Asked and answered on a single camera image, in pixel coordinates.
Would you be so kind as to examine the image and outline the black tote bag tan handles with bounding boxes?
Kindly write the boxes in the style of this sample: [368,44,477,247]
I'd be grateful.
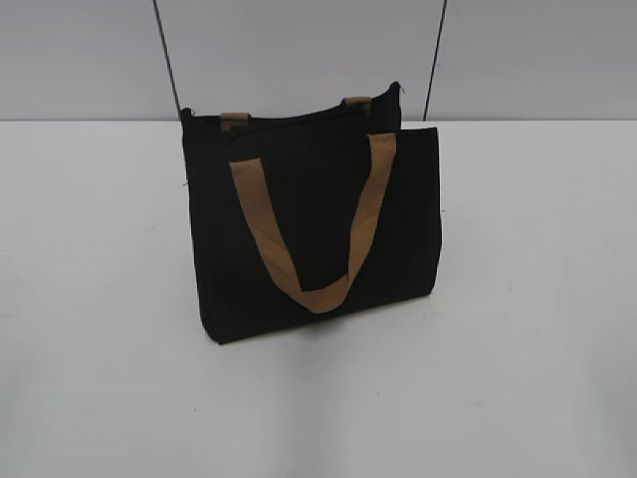
[180,83,442,345]

